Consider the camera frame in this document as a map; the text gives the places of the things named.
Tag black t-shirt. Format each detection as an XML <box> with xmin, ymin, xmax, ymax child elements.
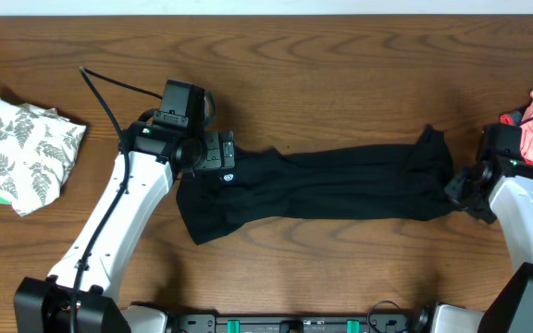
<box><xmin>176</xmin><ymin>126</ymin><xmax>455</xmax><ymax>245</ymax></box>

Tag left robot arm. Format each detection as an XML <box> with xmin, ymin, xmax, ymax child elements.
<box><xmin>14</xmin><ymin>80</ymin><xmax>235</xmax><ymax>332</ymax></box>

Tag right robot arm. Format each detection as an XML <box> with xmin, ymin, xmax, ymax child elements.
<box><xmin>428</xmin><ymin>158</ymin><xmax>533</xmax><ymax>332</ymax></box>

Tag white fern-print fabric bag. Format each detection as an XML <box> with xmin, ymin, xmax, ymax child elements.
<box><xmin>0</xmin><ymin>97</ymin><xmax>86</xmax><ymax>216</ymax></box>

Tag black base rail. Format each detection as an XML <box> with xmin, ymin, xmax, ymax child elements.
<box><xmin>130</xmin><ymin>302</ymin><xmax>434</xmax><ymax>333</ymax></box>

